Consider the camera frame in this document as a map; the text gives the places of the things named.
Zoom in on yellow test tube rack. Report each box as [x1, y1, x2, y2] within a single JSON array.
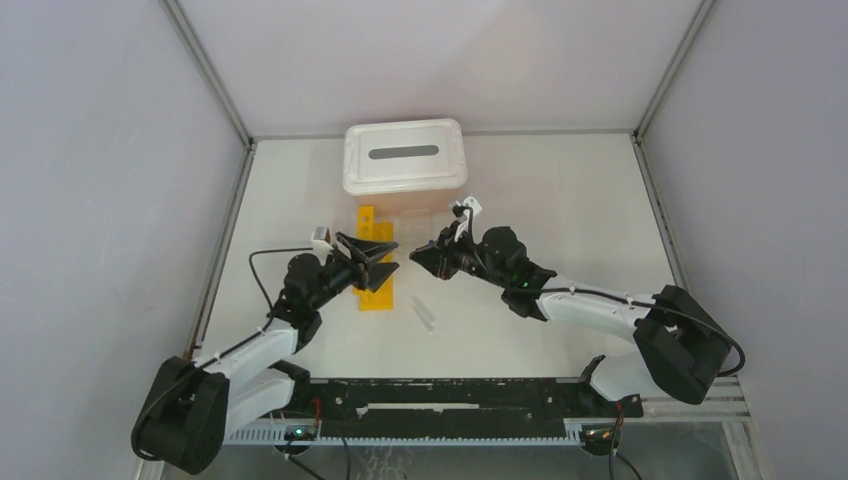
[[353, 205, 394, 311]]

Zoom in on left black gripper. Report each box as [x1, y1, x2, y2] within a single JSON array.
[[309, 232, 398, 311]]

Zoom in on clear well plate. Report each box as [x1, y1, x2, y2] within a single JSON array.
[[395, 209, 433, 249]]

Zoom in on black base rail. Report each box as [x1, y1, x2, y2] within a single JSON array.
[[250, 377, 644, 444]]

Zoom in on clear tube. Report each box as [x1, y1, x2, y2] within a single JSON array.
[[412, 306, 435, 334], [412, 296, 437, 325]]

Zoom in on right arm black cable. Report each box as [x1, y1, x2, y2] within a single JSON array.
[[450, 205, 747, 379]]

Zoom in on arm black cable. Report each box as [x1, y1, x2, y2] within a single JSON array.
[[129, 247, 316, 462], [450, 205, 747, 379]]

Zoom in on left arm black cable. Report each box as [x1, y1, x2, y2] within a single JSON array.
[[129, 247, 316, 462]]

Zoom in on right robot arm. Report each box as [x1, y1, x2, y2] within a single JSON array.
[[409, 222, 745, 416]]

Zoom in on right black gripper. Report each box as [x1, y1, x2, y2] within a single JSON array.
[[411, 220, 509, 291]]

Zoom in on translucent white bin lid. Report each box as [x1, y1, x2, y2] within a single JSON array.
[[342, 118, 468, 197]]

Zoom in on pink plastic storage bin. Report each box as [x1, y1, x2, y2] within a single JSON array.
[[352, 187, 462, 216]]

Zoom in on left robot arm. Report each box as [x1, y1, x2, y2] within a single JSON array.
[[130, 232, 399, 475]]

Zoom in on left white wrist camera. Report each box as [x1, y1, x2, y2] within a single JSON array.
[[310, 227, 334, 252]]

